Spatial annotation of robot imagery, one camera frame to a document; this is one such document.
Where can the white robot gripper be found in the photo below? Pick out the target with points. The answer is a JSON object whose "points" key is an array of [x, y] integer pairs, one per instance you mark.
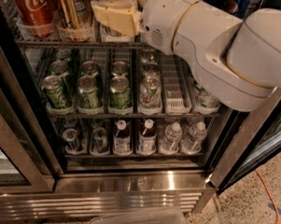
{"points": [[161, 22]]}

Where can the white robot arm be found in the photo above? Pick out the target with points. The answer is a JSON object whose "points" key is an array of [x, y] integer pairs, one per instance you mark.
{"points": [[204, 39]]}

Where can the green can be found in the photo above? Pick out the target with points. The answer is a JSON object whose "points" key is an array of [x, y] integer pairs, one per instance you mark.
{"points": [[91, 69], [88, 93], [120, 97], [56, 93], [62, 69], [119, 68]]}

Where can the gold can left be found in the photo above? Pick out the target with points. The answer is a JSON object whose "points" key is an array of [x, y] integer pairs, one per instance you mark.
{"points": [[77, 21]]}

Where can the white can behind middle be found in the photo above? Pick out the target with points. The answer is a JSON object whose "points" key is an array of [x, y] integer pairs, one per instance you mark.
{"points": [[150, 69]]}

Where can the white diet 7up can front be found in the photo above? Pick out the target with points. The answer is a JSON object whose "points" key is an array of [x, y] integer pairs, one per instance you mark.
{"points": [[150, 92]]}

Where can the empty white can tray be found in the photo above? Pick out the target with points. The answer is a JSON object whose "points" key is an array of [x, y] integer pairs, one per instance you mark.
{"points": [[175, 93]]}

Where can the green can behind left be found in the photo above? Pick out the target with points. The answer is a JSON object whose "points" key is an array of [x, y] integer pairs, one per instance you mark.
{"points": [[62, 69]]}

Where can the red Coca-Cola can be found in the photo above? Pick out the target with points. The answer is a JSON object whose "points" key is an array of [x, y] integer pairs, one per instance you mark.
{"points": [[38, 15]]}

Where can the green can front left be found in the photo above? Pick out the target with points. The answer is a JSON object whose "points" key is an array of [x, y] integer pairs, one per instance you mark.
{"points": [[56, 93]]}

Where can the stainless steel fridge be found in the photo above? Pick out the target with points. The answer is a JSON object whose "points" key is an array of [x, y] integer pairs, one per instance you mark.
{"points": [[88, 185]]}

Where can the blue Pepsi can middle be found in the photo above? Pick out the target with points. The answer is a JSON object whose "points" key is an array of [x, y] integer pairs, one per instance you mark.
{"points": [[229, 6]]}

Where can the blue pepsi can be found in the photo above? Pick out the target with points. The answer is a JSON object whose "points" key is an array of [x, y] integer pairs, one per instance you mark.
{"points": [[247, 6], [229, 6]]}

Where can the blue Pepsi can right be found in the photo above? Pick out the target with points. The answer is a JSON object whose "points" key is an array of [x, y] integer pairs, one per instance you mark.
{"points": [[247, 6]]}

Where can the white can front right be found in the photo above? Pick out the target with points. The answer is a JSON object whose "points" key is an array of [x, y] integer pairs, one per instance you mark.
{"points": [[204, 98]]}

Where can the small blue can left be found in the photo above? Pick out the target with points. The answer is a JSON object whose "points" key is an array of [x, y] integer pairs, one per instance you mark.
{"points": [[70, 137]]}

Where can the small blue can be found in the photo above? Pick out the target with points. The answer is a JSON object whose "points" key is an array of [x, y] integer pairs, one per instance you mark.
{"points": [[100, 141], [70, 137]]}

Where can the fridge glass door left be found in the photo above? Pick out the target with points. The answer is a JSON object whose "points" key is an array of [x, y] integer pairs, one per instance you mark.
{"points": [[22, 170]]}

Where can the fridge glass door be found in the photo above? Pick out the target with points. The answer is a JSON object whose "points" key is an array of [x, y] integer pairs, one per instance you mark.
{"points": [[22, 170], [254, 153]]}

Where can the fridge glass door right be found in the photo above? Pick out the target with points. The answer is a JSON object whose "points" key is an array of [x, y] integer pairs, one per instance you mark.
{"points": [[254, 153]]}

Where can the dark juice bottle right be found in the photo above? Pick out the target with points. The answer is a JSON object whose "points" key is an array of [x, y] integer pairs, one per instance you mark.
{"points": [[147, 138]]}

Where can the dark juice bottle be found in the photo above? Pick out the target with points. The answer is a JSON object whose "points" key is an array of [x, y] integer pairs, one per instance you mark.
{"points": [[147, 138], [122, 138]]}

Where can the dark juice bottle left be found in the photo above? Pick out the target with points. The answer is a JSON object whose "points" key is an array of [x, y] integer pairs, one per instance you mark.
{"points": [[122, 138]]}

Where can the clear water bottle left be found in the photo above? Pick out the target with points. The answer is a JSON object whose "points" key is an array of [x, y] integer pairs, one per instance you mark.
{"points": [[171, 138]]}

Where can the clear water bottle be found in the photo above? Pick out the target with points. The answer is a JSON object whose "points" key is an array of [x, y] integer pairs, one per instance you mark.
{"points": [[192, 141], [171, 138]]}

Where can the clear water bottle right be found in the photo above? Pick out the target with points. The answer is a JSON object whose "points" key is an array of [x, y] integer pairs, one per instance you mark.
{"points": [[192, 141]]}

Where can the clear plastic bin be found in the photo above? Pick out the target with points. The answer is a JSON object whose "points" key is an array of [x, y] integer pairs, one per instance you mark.
{"points": [[165, 215]]}

